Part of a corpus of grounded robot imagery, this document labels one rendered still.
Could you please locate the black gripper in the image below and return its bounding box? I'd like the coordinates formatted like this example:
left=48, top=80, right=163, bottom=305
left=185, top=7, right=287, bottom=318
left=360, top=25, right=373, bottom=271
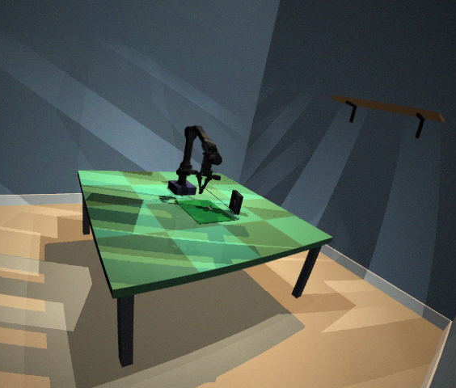
left=188, top=162, right=221, bottom=190

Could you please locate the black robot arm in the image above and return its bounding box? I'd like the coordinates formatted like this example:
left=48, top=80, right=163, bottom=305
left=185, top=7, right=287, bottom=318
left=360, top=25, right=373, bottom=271
left=176, top=125, right=222, bottom=185

